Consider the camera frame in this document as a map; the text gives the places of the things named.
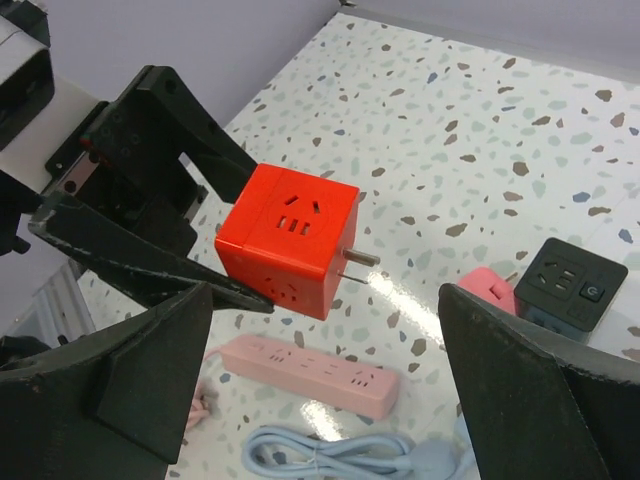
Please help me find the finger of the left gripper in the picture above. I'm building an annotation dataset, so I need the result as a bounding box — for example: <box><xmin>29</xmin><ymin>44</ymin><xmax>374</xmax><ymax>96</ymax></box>
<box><xmin>164</xmin><ymin>67</ymin><xmax>257</xmax><ymax>204</ymax></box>
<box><xmin>28</xmin><ymin>192</ymin><xmax>274</xmax><ymax>314</ymax></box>

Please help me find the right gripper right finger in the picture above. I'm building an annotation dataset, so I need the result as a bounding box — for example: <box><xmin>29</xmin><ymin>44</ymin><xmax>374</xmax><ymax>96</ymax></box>
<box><xmin>438</xmin><ymin>283</ymin><xmax>639</xmax><ymax>479</ymax></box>

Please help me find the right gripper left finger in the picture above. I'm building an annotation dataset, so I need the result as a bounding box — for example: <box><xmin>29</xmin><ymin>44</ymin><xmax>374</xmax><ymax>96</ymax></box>
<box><xmin>1</xmin><ymin>283</ymin><xmax>213</xmax><ymax>479</ymax></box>

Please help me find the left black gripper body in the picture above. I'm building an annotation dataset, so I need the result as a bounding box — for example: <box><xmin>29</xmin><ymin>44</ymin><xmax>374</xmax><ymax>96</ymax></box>
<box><xmin>45</xmin><ymin>65</ymin><xmax>208</xmax><ymax>253</ymax></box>

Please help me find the red cube plug adapter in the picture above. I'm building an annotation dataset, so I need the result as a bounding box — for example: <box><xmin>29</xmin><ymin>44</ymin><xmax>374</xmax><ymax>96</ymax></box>
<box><xmin>215</xmin><ymin>164</ymin><xmax>380</xmax><ymax>320</ymax></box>

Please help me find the black cube plug adapter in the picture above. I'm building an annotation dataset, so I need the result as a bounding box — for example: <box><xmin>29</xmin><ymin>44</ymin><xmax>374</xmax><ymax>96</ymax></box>
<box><xmin>514</xmin><ymin>237</ymin><xmax>628</xmax><ymax>344</ymax></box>

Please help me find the pink plug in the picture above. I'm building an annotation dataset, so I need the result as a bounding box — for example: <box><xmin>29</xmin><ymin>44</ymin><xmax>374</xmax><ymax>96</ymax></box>
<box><xmin>457</xmin><ymin>267</ymin><xmax>516</xmax><ymax>315</ymax></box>

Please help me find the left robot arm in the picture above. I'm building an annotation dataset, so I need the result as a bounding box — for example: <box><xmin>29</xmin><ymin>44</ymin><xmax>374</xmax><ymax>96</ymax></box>
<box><xmin>1</xmin><ymin>1</ymin><xmax>274</xmax><ymax>313</ymax></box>

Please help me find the pink power strip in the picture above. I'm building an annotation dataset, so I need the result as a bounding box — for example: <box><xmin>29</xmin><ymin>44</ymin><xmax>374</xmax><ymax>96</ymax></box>
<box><xmin>205</xmin><ymin>334</ymin><xmax>400</xmax><ymax>420</ymax></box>

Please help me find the pink power cord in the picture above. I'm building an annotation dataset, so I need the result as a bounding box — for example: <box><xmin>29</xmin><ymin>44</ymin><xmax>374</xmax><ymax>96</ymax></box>
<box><xmin>187</xmin><ymin>379</ymin><xmax>221</xmax><ymax>431</ymax></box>

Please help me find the aluminium frame rail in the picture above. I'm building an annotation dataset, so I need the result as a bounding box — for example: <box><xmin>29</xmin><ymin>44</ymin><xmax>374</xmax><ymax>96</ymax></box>
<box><xmin>29</xmin><ymin>261</ymin><xmax>96</xmax><ymax>348</ymax></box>

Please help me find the blue power cord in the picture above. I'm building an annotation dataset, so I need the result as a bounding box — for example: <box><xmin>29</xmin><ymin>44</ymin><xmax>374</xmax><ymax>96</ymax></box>
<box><xmin>241</xmin><ymin>417</ymin><xmax>476</xmax><ymax>480</ymax></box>

